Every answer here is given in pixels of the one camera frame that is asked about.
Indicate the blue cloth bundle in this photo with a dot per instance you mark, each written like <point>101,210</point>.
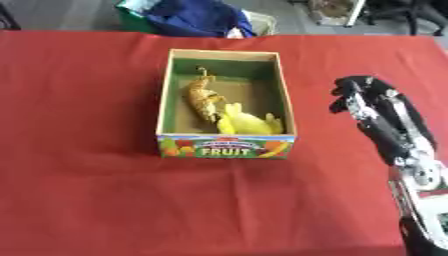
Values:
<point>195,16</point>

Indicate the green bin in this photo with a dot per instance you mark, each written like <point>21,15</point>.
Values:
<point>133,18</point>

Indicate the black chair part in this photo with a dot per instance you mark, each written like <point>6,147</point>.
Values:
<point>8,17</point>

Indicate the white pole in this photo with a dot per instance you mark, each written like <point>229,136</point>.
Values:
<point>355,12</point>

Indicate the pale bag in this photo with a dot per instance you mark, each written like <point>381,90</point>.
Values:
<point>261,22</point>

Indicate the cardboard box with green inside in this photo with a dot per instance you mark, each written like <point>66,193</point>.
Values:
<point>226,100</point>

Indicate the orange toy tiger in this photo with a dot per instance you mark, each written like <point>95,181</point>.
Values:
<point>202,97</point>

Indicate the black office chair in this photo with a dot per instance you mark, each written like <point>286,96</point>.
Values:
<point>411,13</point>

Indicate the yellow toy animal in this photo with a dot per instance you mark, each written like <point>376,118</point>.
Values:
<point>248,122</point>

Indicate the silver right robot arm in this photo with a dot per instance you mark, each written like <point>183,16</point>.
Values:
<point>429,203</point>

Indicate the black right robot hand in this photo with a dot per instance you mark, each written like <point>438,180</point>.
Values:
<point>382,128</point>

